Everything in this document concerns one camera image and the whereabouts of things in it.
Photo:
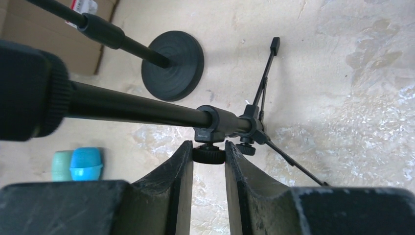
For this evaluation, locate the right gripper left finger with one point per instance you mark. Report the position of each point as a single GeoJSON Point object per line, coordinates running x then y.
{"type": "Point", "coordinates": [157, 204]}

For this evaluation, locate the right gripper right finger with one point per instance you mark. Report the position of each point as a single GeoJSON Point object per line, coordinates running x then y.
{"type": "Point", "coordinates": [258, 204]}

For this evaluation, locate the blue microphone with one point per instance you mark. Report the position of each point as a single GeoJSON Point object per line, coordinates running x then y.
{"type": "Point", "coordinates": [86, 164]}

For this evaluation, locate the green microphone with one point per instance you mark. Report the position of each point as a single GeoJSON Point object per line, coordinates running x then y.
{"type": "Point", "coordinates": [60, 166]}

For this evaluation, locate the black round-base clip stand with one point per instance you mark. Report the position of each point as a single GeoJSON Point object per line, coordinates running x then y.
{"type": "Point", "coordinates": [172, 65]}

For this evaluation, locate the black tripod shock-mount stand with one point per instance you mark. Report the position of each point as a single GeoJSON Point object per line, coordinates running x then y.
{"type": "Point", "coordinates": [36, 94]}

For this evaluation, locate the tan plastic tool case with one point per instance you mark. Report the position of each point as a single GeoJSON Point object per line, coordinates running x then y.
{"type": "Point", "coordinates": [24, 23]}

